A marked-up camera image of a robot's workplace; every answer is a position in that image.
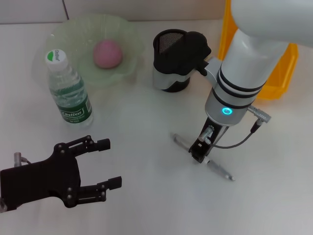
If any pink peach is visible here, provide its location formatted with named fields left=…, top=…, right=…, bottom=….
left=92, top=40, right=124, bottom=70

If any yellow plastic bin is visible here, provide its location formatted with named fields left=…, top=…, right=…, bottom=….
left=217, top=0, right=299, bottom=100

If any green label water bottle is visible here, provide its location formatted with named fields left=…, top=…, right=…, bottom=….
left=45, top=48, right=95, bottom=127

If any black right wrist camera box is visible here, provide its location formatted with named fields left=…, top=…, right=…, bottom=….
left=153, top=31, right=212, bottom=92

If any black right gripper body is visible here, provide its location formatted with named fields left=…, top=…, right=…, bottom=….
left=195, top=116, right=230, bottom=150

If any grey right arm cable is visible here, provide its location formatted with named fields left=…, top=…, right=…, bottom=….
left=198, top=105, right=272, bottom=149

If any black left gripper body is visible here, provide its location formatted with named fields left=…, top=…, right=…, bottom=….
left=0, top=142, right=82, bottom=212

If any silver ballpoint pen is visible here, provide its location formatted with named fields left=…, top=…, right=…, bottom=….
left=171, top=133, right=236, bottom=182

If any black mesh pen holder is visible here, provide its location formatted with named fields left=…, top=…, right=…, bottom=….
left=153, top=28, right=191, bottom=93

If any green glass fruit plate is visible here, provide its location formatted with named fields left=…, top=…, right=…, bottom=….
left=33, top=13, right=146, bottom=87

